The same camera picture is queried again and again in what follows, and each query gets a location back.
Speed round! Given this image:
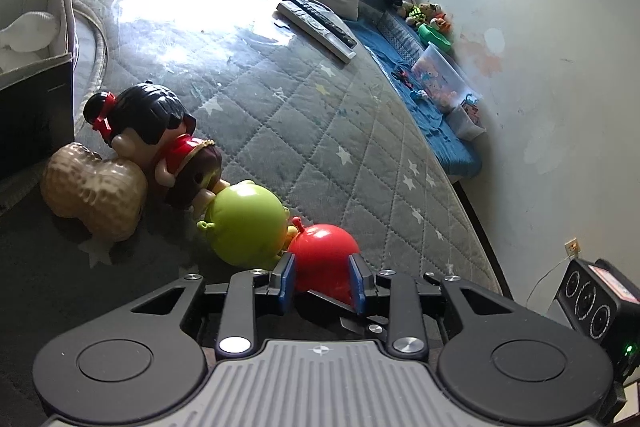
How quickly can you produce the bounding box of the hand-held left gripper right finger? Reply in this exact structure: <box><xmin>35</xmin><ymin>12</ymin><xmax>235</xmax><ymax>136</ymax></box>
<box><xmin>347</xmin><ymin>253</ymin><xmax>506</xmax><ymax>360</ymax></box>

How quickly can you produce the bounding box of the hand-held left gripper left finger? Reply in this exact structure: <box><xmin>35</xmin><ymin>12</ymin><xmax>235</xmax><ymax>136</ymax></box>
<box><xmin>131</xmin><ymin>252</ymin><xmax>297</xmax><ymax>356</ymax></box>

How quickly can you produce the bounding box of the red round toy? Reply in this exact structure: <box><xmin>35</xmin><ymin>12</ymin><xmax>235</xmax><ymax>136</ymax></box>
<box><xmin>287</xmin><ymin>217</ymin><xmax>361</xmax><ymax>305</ymax></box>

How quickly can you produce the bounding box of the green round toy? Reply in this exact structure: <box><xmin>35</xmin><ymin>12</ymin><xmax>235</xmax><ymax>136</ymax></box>
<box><xmin>196</xmin><ymin>179</ymin><xmax>300</xmax><ymax>270</ymax></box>

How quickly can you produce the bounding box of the brown-haired doll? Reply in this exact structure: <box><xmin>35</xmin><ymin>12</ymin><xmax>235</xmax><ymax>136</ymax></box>
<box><xmin>167</xmin><ymin>142</ymin><xmax>232</xmax><ymax>222</ymax></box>

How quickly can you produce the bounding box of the peanut-shaped toy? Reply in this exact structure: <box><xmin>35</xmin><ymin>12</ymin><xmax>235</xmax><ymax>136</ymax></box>
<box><xmin>40</xmin><ymin>142</ymin><xmax>149</xmax><ymax>242</ymax></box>

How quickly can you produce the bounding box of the black-haired doll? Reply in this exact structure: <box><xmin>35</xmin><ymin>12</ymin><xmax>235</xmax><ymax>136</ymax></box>
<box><xmin>82</xmin><ymin>80</ymin><xmax>211</xmax><ymax>188</ymax></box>

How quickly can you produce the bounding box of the black cardboard box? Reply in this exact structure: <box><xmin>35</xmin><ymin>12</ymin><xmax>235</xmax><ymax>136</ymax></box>
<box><xmin>0</xmin><ymin>0</ymin><xmax>78</xmax><ymax>180</ymax></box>

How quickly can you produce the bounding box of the grey quilted desktop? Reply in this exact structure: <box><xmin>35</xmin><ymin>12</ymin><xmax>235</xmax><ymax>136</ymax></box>
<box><xmin>0</xmin><ymin>0</ymin><xmax>503</xmax><ymax>358</ymax></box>

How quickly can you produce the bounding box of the blue bench cloth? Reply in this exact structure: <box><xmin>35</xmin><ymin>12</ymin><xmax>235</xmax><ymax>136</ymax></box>
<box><xmin>345</xmin><ymin>14</ymin><xmax>483</xmax><ymax>180</ymax></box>

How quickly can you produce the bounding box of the small clear plastic bin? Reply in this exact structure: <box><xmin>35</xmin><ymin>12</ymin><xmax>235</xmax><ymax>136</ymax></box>
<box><xmin>445</xmin><ymin>99</ymin><xmax>487</xmax><ymax>142</ymax></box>

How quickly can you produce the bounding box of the large clear toy bin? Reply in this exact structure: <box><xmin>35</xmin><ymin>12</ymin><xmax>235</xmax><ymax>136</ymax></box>
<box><xmin>411</xmin><ymin>42</ymin><xmax>483</xmax><ymax>115</ymax></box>

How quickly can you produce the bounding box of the black speaker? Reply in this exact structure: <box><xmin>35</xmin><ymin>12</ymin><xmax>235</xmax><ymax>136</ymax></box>
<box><xmin>557</xmin><ymin>258</ymin><xmax>640</xmax><ymax>383</ymax></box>

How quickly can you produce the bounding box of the white remote control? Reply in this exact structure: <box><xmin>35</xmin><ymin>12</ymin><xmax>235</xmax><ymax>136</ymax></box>
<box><xmin>276</xmin><ymin>1</ymin><xmax>357</xmax><ymax>62</ymax></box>

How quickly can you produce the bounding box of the green plastic bowl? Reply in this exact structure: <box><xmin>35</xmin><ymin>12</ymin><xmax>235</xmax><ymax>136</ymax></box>
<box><xmin>417</xmin><ymin>23</ymin><xmax>453</xmax><ymax>54</ymax></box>

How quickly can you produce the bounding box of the black remote control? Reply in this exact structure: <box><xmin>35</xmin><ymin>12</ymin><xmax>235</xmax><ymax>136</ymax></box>
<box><xmin>281</xmin><ymin>0</ymin><xmax>358</xmax><ymax>49</ymax></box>

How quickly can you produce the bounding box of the bear plush toy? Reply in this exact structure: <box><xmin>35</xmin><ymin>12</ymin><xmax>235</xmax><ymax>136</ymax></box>
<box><xmin>406</xmin><ymin>2</ymin><xmax>436</xmax><ymax>28</ymax></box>

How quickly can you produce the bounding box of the white plush toy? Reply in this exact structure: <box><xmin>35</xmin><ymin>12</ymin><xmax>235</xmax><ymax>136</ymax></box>
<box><xmin>0</xmin><ymin>11</ymin><xmax>57</xmax><ymax>72</ymax></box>

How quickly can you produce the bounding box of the thin white cable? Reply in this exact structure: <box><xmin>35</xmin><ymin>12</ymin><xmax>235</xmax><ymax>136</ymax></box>
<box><xmin>527</xmin><ymin>254</ymin><xmax>571</xmax><ymax>308</ymax></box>

